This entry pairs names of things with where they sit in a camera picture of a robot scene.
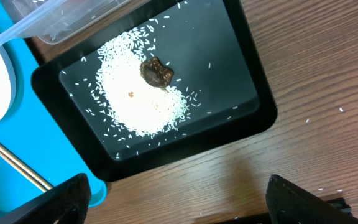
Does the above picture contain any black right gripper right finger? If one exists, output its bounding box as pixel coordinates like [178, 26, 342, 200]
[266, 175, 358, 224]

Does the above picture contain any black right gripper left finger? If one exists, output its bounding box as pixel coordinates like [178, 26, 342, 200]
[0, 173, 91, 224]

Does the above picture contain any white rice pile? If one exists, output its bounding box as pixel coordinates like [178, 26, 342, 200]
[96, 25, 190, 137]

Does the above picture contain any brown food piece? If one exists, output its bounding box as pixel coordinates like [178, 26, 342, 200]
[140, 57, 174, 89]

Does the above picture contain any black waste tray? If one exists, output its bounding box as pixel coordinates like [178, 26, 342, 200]
[31, 0, 278, 182]

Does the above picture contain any teal plastic tray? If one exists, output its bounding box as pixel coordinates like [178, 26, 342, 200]
[0, 39, 108, 217]

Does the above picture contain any wooden chopstick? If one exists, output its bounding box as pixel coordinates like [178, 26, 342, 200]
[0, 143, 53, 192]

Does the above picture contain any clear plastic bin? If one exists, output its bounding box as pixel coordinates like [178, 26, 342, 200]
[0, 0, 129, 46]

